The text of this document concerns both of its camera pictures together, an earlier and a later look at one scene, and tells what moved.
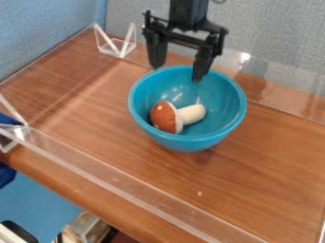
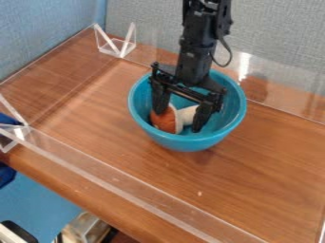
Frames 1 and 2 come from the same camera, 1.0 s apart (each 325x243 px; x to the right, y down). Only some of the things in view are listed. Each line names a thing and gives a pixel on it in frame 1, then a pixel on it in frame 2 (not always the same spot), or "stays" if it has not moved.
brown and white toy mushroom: [169, 120] stays
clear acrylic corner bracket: [115, 46] stays
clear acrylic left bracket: [12, 124] stays
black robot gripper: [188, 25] → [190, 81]
